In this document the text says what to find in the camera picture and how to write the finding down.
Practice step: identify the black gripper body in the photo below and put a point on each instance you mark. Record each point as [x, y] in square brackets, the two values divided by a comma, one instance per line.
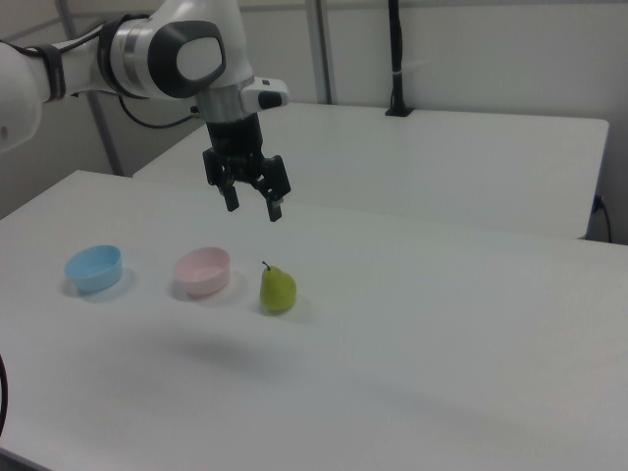
[235, 135]

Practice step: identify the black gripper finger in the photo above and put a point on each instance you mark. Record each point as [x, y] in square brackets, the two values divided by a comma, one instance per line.
[231, 198]
[275, 208]

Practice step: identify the green pear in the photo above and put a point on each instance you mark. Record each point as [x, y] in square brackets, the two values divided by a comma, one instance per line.
[277, 290]

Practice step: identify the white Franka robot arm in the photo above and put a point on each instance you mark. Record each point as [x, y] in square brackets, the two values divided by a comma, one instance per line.
[73, 59]

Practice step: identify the pink plastic bowl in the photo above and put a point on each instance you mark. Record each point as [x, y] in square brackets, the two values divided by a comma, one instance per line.
[202, 275]

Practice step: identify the blue plastic bowl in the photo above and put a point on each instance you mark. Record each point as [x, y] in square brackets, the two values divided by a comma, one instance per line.
[94, 272]

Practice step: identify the white side table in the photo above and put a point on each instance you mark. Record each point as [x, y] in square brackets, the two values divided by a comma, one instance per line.
[417, 162]

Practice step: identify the black pole with clamp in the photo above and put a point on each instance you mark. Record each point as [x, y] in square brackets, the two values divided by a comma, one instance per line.
[397, 59]

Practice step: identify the grey partition post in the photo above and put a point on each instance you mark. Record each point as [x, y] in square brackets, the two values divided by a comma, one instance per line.
[324, 49]

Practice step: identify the grey slanted frame post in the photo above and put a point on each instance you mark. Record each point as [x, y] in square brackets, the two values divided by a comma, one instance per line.
[105, 137]

